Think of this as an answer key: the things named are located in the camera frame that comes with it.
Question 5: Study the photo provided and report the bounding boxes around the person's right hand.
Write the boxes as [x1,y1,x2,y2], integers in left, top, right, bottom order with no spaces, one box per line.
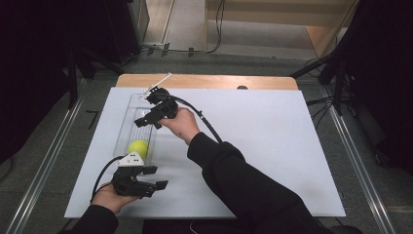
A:
[158,107,202,146]

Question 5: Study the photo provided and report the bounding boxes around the person's left hand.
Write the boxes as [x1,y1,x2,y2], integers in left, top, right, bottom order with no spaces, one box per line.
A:
[91,183,140,215]

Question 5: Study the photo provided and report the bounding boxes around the black hanging cable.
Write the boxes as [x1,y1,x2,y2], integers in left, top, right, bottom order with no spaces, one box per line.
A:
[169,0,227,55]

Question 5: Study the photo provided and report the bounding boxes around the white board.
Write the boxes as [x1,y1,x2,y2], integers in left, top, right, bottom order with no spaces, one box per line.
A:
[63,86,347,219]

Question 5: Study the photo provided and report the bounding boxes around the person's dark clothing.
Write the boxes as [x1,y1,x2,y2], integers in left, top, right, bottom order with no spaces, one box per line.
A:
[141,218,247,234]

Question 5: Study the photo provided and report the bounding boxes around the black metal stand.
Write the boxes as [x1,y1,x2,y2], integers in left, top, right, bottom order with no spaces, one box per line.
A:
[66,45,126,110]
[289,48,347,116]

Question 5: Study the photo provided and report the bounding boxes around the aluminium floor rail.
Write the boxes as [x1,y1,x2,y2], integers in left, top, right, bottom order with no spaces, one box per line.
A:
[5,77,87,234]
[319,86,397,234]

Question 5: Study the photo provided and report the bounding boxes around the clear plastic container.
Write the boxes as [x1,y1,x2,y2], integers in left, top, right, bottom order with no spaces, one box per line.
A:
[112,93,161,166]

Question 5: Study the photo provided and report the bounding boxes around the yellow tennis ball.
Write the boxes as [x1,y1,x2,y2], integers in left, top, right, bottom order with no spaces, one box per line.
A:
[127,139,151,161]

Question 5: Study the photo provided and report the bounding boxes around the black curtain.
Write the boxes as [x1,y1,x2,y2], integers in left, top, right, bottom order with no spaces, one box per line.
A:
[337,0,413,176]
[0,0,108,165]

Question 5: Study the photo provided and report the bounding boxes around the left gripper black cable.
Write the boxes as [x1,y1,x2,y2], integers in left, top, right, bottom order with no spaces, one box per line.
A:
[90,155,126,205]

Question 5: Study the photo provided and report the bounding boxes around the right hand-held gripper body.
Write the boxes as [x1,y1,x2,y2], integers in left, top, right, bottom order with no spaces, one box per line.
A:
[144,72,179,124]

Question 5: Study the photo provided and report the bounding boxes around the light wooden furniture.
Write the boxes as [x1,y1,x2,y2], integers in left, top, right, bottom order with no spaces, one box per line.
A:
[204,0,360,59]

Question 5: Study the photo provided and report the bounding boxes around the wooden table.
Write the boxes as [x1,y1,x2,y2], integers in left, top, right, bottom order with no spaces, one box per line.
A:
[115,73,299,92]

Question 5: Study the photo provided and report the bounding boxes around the dark cabinet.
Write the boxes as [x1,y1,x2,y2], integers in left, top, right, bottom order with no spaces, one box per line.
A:
[103,0,151,64]

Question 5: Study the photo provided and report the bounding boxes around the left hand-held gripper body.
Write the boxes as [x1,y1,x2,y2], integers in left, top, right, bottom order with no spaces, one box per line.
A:
[111,150,158,199]

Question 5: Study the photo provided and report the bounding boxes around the bundle of black cables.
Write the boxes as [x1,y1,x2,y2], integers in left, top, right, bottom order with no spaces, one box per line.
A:
[306,94,337,130]

